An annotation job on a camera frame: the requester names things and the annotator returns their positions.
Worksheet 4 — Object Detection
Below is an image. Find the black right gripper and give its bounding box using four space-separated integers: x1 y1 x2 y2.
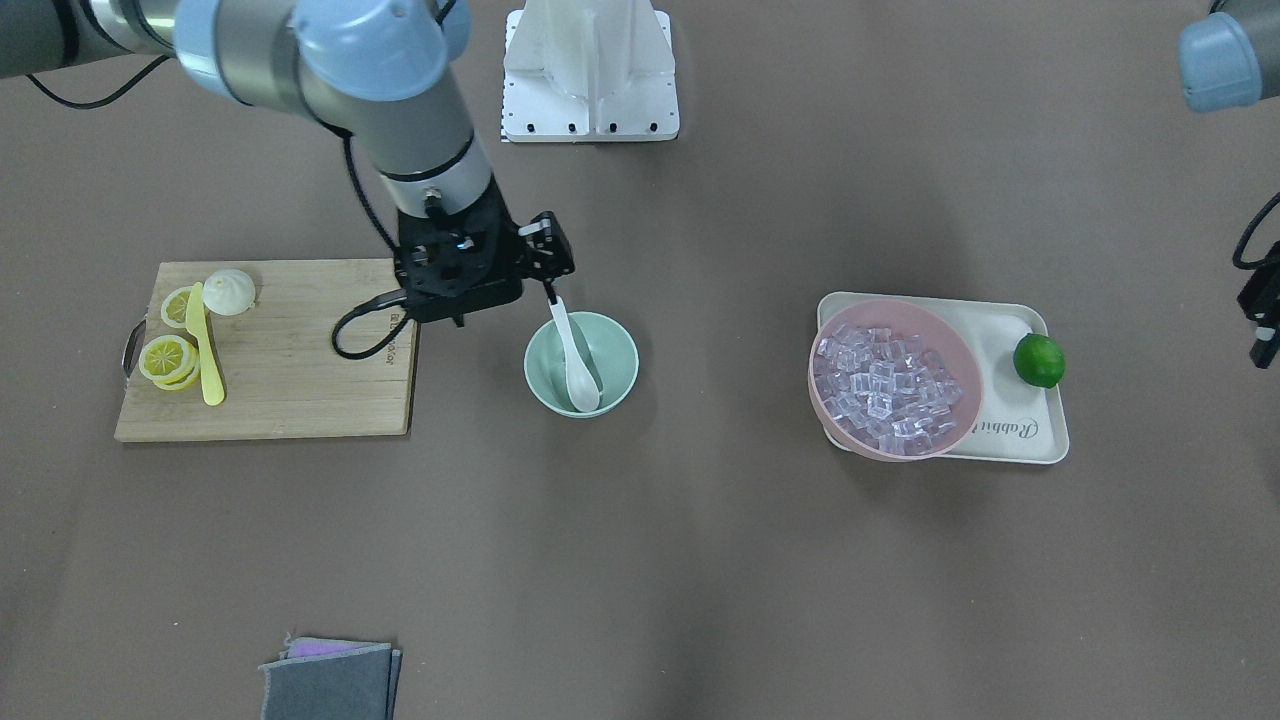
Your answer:
393 184 576 325

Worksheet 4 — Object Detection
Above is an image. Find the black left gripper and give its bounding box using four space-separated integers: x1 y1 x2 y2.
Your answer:
1236 242 1279 369

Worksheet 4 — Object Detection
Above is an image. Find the white ceramic spoon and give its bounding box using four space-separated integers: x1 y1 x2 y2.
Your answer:
548 293 602 413

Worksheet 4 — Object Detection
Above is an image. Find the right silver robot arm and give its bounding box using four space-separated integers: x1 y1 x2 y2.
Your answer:
1 1 575 325

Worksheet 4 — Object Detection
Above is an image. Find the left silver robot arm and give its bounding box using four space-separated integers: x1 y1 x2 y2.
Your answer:
1178 1 1279 369

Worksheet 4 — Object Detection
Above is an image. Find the mint green bowl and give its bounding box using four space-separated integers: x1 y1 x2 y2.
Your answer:
524 311 639 419

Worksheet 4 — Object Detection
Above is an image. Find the pile of clear ice cubes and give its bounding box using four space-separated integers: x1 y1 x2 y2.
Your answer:
810 322 965 457

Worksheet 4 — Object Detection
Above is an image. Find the pink bowl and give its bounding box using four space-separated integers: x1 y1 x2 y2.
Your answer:
806 297 986 462

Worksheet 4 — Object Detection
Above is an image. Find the green lime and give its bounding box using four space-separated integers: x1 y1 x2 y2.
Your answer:
1012 333 1066 389

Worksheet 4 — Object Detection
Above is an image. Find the cream rectangular rabbit tray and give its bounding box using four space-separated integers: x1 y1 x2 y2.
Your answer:
815 291 1070 465

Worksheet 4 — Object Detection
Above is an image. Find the bamboo cutting board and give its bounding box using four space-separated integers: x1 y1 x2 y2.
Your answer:
115 258 417 443

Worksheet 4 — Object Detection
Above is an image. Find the yellow plastic knife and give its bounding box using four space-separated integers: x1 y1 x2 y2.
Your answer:
186 282 227 407

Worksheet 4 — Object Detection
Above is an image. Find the lemon slice near bun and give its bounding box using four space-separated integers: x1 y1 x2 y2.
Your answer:
160 284 193 331

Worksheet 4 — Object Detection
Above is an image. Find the grey folded cloth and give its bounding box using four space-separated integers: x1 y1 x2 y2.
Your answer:
259 635 402 719

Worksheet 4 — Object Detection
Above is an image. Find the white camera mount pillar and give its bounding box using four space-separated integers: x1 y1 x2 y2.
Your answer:
500 1 681 143

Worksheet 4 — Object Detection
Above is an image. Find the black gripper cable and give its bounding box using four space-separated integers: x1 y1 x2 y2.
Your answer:
20 50 411 363

